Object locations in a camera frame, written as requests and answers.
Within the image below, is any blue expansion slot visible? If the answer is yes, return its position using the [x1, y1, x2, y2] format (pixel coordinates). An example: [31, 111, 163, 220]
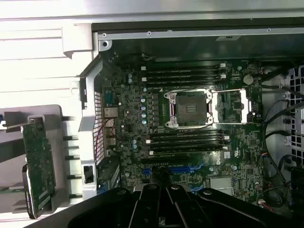
[142, 163, 203, 176]

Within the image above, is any long black expansion slot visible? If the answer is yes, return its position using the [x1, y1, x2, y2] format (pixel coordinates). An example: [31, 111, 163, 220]
[140, 155, 189, 164]

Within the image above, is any black RAM slot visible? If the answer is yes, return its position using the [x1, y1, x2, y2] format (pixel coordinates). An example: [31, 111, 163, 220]
[149, 143, 229, 150]
[144, 73, 228, 81]
[141, 66, 225, 75]
[149, 132, 230, 139]
[146, 137, 230, 144]
[144, 63, 227, 69]
[141, 77, 225, 87]

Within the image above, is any silver chipset heatsink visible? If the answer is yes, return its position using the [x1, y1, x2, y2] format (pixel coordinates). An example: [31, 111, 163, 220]
[210, 177, 232, 194]

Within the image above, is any CPU socket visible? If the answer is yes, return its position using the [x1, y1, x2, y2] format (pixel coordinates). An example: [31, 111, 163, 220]
[163, 90, 213, 129]

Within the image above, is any green motherboard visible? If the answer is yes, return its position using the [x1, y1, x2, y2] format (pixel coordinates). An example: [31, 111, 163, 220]
[101, 53, 266, 212]

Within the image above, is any teal rear port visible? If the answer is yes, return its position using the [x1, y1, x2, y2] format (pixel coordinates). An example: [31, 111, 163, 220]
[104, 89, 119, 107]

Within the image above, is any metal socket cover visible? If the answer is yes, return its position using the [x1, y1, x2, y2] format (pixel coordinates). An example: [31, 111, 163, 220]
[211, 89, 252, 124]

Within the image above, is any open black PC case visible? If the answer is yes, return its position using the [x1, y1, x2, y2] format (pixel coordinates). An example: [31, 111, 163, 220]
[78, 22, 304, 228]

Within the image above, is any green RAM stick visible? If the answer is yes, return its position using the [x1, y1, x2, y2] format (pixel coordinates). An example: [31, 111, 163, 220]
[0, 186, 26, 193]

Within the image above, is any gray parts rack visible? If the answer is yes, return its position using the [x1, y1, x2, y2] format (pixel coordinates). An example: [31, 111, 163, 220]
[0, 104, 72, 214]

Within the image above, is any perforated metal disk cage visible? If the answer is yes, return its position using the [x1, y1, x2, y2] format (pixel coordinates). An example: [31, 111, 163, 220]
[286, 65, 304, 155]

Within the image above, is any twisted red black wire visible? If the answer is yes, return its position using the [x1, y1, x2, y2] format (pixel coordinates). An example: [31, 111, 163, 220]
[93, 117, 116, 159]

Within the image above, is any black power cable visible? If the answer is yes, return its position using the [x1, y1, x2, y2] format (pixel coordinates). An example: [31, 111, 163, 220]
[262, 98, 304, 149]

